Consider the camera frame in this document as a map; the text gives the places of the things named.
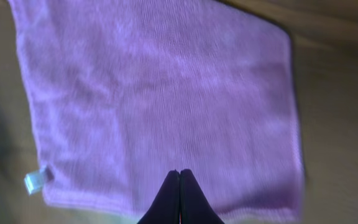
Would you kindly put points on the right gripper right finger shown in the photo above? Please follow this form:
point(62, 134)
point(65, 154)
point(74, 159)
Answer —
point(194, 207)

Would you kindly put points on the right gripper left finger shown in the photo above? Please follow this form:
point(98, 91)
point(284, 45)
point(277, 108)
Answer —
point(165, 209)

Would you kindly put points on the purple microfiber cloth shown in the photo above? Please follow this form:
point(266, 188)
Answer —
point(123, 91)

